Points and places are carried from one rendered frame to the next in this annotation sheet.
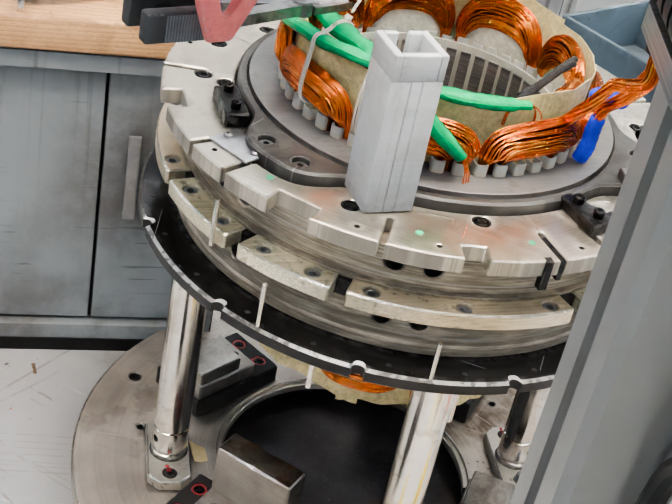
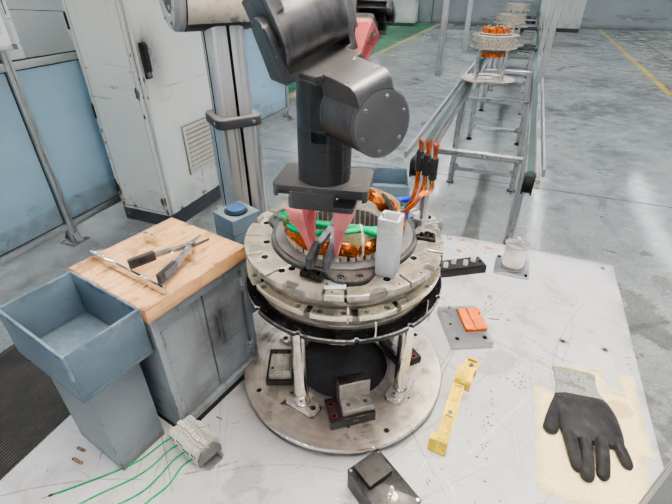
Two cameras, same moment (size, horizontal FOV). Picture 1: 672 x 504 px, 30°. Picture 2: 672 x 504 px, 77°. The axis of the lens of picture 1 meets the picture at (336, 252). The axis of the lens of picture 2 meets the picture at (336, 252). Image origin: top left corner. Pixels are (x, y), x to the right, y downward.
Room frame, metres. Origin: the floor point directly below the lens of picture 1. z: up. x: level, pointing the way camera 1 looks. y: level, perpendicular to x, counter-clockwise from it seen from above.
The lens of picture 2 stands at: (0.23, 0.36, 1.45)
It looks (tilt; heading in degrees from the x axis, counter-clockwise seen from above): 33 degrees down; 320
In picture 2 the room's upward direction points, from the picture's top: straight up
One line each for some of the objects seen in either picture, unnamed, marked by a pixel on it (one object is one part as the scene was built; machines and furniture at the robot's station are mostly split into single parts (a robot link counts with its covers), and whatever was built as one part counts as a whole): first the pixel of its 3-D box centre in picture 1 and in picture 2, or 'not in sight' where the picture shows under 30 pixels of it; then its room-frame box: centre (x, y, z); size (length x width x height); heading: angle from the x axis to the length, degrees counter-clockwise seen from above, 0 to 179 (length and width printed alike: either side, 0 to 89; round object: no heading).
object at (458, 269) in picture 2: not in sight; (456, 267); (0.74, -0.49, 0.79); 0.15 x 0.05 x 0.02; 61
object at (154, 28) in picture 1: (180, 24); (329, 256); (0.56, 0.10, 1.17); 0.04 x 0.01 x 0.02; 129
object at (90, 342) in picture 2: not in sight; (98, 378); (0.81, 0.35, 0.92); 0.17 x 0.11 x 0.28; 17
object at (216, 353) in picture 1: (210, 361); (281, 364); (0.73, 0.08, 0.83); 0.05 x 0.04 x 0.02; 141
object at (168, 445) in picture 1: (182, 342); (299, 364); (0.65, 0.09, 0.91); 0.02 x 0.02 x 0.21
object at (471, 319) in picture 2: not in sight; (472, 319); (0.59, -0.34, 0.80); 0.07 x 0.05 x 0.01; 143
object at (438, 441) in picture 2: not in sight; (456, 398); (0.48, -0.14, 0.80); 0.22 x 0.04 x 0.03; 112
